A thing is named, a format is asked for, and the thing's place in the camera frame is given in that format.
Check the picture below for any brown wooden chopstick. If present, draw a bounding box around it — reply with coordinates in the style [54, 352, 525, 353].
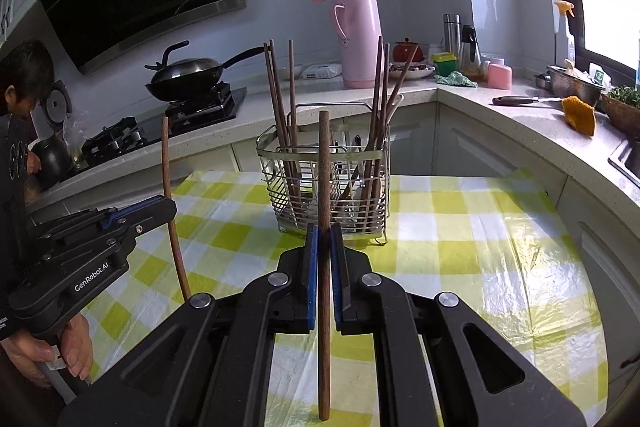
[361, 36, 384, 230]
[264, 39, 297, 225]
[318, 109, 331, 421]
[288, 39, 300, 216]
[159, 115, 192, 303]
[370, 43, 390, 225]
[340, 49, 412, 228]
[268, 39, 299, 225]

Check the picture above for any kitchen sink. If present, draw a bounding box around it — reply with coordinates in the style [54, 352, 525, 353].
[608, 139, 640, 187]

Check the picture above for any person's left hand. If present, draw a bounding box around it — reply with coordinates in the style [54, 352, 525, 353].
[0, 312, 96, 390]

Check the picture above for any black rice cooker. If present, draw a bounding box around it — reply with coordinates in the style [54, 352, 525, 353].
[29, 78, 76, 191]

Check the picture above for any black gas stove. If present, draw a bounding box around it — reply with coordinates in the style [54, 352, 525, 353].
[79, 81, 249, 168]

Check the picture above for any black wok with lid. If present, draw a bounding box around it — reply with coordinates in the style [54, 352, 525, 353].
[145, 40, 264, 102]

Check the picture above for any yellow white checkered tablecloth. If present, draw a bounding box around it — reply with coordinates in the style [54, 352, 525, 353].
[84, 168, 608, 426]

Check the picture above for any white packaged bag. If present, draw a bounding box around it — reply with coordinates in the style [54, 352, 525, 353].
[300, 63, 342, 79]

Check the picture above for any person in dark clothes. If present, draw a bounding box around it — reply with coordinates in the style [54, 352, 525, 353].
[1, 40, 54, 340]

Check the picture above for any plate with food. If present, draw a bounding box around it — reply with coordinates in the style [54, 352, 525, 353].
[390, 62, 436, 80]

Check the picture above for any red ceramic pot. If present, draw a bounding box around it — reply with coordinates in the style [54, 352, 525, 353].
[392, 38, 424, 63]

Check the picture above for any green dish cloth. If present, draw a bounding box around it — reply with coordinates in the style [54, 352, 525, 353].
[434, 70, 478, 88]

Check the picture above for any pink thermos flask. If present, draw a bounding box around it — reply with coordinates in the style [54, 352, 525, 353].
[312, 0, 382, 89]

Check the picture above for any green yellow lidded container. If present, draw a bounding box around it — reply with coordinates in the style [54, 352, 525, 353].
[432, 52, 458, 77]

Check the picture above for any black top oil bottle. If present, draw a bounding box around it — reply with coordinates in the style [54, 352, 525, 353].
[458, 25, 483, 81]

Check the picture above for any pink plastic cup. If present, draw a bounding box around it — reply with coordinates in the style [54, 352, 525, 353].
[487, 63, 513, 90]

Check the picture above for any steel vacuum bottle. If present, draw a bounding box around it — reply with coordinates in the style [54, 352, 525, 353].
[442, 14, 461, 56]

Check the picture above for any orange sponge cloth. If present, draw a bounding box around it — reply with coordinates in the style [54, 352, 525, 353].
[561, 95, 597, 138]

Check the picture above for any steel mixing bowl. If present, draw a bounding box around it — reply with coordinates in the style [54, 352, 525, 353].
[535, 66, 603, 106]

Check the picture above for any wicker basket with greens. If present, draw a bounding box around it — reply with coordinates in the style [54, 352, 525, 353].
[602, 86, 640, 139]

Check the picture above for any spray bottle yellow nozzle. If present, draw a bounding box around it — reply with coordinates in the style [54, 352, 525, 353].
[554, 0, 575, 67]

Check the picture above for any steel wire utensil basket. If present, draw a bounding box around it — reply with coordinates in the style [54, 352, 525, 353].
[256, 102, 398, 245]

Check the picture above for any knife with dark handle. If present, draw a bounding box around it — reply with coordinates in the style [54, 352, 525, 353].
[491, 95, 562, 107]

